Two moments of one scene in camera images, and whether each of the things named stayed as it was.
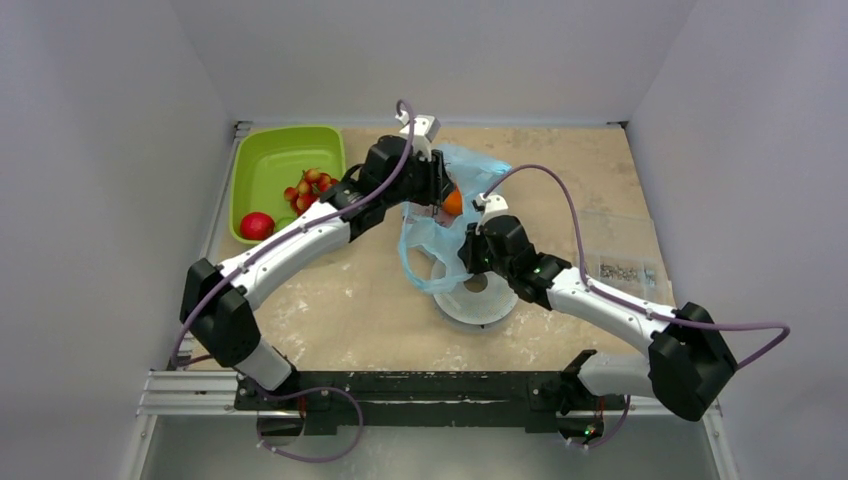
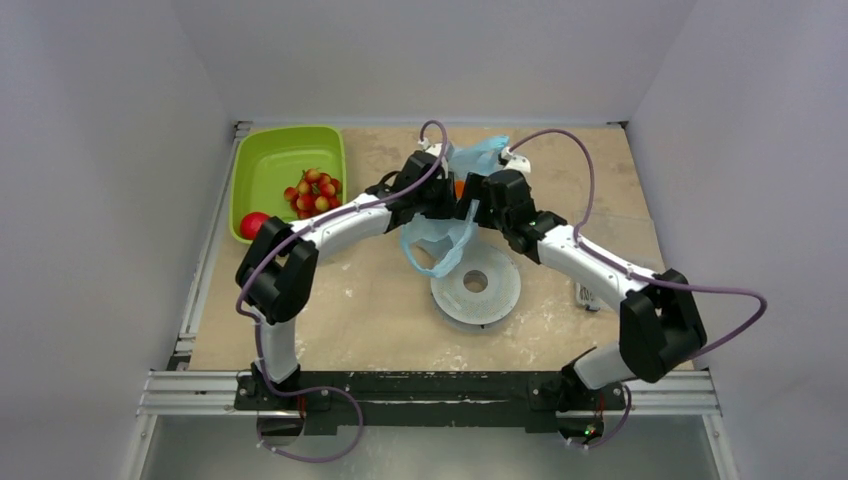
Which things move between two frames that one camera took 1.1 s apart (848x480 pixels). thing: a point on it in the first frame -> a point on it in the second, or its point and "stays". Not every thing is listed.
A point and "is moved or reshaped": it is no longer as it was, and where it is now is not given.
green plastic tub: x=265 y=162 stays
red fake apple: x=257 y=226 stays
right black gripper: x=472 y=252 -> x=481 y=196
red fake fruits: x=313 y=183 stays
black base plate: x=423 y=402 stays
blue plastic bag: x=430 y=242 is moved or reshaped
